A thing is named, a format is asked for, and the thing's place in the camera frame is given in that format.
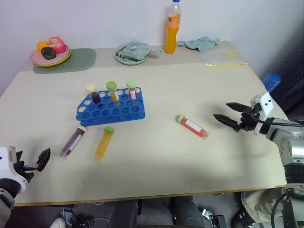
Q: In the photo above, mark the crumpled green cloth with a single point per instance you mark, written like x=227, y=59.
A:
x=202, y=44

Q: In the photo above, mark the orange soda plastic bottle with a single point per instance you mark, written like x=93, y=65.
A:
x=171, y=39

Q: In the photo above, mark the dark rounded shape under table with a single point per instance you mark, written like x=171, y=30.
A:
x=152, y=212

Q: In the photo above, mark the grey-green fabric pouch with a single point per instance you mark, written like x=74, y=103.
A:
x=135, y=51

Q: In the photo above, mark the dark toy food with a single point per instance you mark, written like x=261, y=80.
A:
x=48, y=53

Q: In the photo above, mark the clear zip bag, yellow strip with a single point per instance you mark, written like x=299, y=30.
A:
x=221, y=59

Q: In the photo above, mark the green placemat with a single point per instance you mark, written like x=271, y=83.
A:
x=80, y=61

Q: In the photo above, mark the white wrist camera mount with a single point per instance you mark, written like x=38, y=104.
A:
x=6, y=161
x=266, y=104

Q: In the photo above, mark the beige fabric under table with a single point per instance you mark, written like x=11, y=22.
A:
x=259, y=204

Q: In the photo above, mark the blue ribbed cap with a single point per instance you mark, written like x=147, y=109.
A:
x=272, y=82

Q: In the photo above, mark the white shoe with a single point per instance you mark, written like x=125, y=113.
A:
x=57, y=223

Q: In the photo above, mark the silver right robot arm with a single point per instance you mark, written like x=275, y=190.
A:
x=292, y=147

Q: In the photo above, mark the orange toy food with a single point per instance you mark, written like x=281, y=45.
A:
x=42, y=45

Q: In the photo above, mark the pink plate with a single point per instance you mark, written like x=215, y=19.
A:
x=35, y=58

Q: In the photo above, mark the stack of plates with food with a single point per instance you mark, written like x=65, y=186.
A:
x=62, y=61

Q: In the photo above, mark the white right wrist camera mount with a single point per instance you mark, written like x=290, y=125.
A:
x=266, y=104

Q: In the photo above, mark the red liquid tube, green cap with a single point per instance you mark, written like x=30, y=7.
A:
x=193, y=127
x=132, y=93

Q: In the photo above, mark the yellow liquid tube, green cap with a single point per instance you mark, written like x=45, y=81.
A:
x=102, y=145
x=114, y=95

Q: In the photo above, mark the dark liquid tube, cream cap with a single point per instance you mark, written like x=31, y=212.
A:
x=72, y=142
x=95, y=97

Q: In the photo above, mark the blue plastic test tube rack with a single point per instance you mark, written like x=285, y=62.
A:
x=111, y=116

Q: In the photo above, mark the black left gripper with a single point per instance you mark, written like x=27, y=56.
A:
x=22, y=169

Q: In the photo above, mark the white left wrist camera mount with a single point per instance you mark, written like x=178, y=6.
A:
x=6, y=161

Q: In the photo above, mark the pink toy food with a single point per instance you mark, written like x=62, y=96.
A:
x=57, y=45

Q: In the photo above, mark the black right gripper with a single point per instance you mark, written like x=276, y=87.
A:
x=249, y=121

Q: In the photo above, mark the black object beside table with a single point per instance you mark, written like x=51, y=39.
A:
x=288, y=71

